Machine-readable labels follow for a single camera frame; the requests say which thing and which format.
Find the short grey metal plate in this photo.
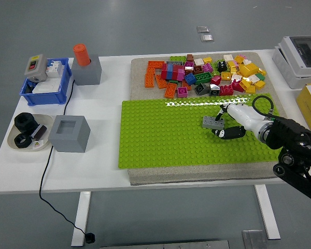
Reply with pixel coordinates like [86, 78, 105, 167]
[242, 229, 268, 249]

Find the grey block with square hole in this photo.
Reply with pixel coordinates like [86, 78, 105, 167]
[48, 115, 91, 154]

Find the grey building brick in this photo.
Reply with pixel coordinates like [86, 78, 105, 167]
[202, 115, 225, 130]

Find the orange cylinder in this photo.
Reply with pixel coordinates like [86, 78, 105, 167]
[73, 44, 92, 66]

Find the blue plastic bin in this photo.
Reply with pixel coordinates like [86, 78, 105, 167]
[20, 57, 73, 107]

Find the dark grey slope brick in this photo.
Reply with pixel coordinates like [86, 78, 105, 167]
[194, 83, 209, 95]

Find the grey push-button switch box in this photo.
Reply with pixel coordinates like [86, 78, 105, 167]
[24, 53, 48, 82]

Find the long grey metal plate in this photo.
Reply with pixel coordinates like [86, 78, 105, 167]
[100, 240, 230, 249]

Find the brown sanding drum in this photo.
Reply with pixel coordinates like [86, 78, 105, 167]
[30, 124, 48, 140]

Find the grey block with round hole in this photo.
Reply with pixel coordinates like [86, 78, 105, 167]
[70, 53, 103, 86]

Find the white switch panel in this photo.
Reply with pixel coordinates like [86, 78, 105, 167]
[32, 77, 62, 94]

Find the large yellow building brick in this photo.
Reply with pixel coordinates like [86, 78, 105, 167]
[237, 63, 259, 77]

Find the cream oval tray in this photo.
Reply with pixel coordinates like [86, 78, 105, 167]
[7, 114, 55, 151]

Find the small black hex nut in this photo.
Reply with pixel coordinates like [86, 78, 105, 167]
[13, 133, 32, 149]

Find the green studded baseplate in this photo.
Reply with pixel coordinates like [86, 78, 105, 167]
[118, 92, 285, 170]

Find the white electrical enclosure box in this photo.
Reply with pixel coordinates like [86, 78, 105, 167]
[272, 35, 311, 89]

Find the white table leg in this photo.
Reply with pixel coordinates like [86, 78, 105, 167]
[254, 184, 282, 240]
[71, 191, 92, 247]

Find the white circuit breaker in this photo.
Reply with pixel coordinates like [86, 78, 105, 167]
[46, 60, 62, 78]

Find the grey-brown foam mat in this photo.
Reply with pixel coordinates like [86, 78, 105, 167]
[129, 51, 288, 186]

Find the black power cord with plug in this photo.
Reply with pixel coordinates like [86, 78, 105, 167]
[38, 78, 96, 245]

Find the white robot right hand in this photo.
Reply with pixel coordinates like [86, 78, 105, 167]
[211, 103, 266, 140]

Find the large black hex nut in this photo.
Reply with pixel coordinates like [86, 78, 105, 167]
[14, 112, 37, 134]

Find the silver slope brick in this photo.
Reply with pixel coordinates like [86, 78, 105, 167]
[209, 84, 221, 97]

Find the blue square brick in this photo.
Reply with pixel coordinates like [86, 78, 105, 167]
[183, 73, 197, 86]

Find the red building brick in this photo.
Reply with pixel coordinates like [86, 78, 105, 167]
[231, 80, 245, 93]
[219, 85, 235, 97]

